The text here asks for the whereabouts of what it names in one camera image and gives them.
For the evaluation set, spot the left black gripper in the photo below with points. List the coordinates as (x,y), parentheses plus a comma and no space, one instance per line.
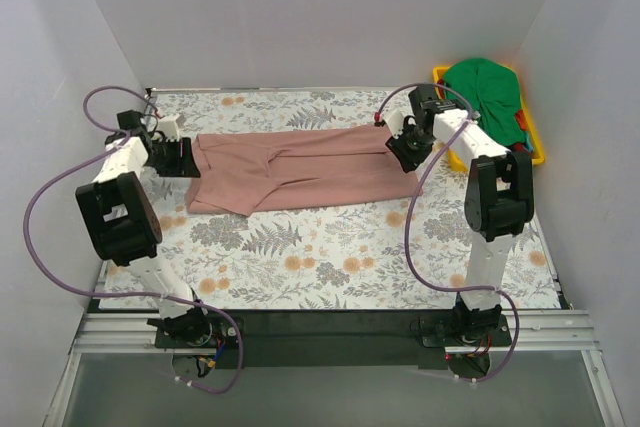
(182,158)

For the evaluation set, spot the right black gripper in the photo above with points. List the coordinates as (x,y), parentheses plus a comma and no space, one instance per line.
(403,152)

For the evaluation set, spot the pink t shirt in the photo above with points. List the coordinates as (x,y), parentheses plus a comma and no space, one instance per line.
(257,172)

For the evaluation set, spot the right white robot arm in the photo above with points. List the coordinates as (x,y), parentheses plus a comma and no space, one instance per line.
(499,202)

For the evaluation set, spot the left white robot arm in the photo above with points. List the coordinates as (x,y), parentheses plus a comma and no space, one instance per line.
(124,228)

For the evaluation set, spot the yellow plastic bin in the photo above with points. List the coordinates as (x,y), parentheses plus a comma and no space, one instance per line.
(537,157)

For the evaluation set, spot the green t shirt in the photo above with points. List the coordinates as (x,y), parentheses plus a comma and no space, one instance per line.
(493,91)

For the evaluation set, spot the floral patterned table mat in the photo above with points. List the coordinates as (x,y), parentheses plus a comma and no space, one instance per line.
(397,254)

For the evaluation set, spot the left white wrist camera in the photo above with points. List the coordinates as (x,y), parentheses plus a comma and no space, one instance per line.
(168,127)

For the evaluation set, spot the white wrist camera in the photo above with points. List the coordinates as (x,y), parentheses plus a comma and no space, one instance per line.
(168,127)
(393,120)

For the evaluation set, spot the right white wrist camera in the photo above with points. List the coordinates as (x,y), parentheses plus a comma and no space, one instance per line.
(393,120)

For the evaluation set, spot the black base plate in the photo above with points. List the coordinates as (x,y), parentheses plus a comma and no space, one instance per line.
(335,338)

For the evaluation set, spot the aluminium mounting rail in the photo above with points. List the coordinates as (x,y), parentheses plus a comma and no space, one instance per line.
(554,375)

